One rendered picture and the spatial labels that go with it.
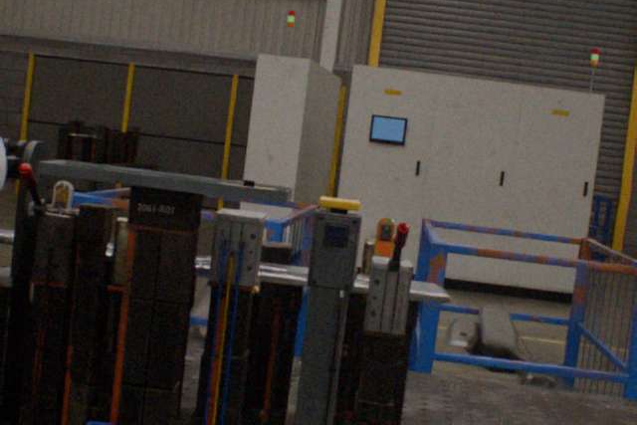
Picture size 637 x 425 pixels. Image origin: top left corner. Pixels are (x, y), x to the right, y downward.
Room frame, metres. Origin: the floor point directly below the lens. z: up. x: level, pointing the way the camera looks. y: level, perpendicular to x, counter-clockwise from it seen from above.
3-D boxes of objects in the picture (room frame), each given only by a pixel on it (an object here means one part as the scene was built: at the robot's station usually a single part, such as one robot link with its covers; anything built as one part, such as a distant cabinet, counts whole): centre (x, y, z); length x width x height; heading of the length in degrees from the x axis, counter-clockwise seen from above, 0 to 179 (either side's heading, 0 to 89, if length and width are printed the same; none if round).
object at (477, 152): (9.72, -1.39, 1.22); 2.40 x 0.54 x 2.45; 86
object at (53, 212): (1.65, 0.42, 0.89); 0.13 x 0.11 x 0.38; 179
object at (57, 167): (1.51, 0.23, 1.16); 0.37 x 0.14 x 0.02; 89
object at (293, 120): (10.79, 0.33, 1.22); 2.40 x 0.54 x 2.45; 172
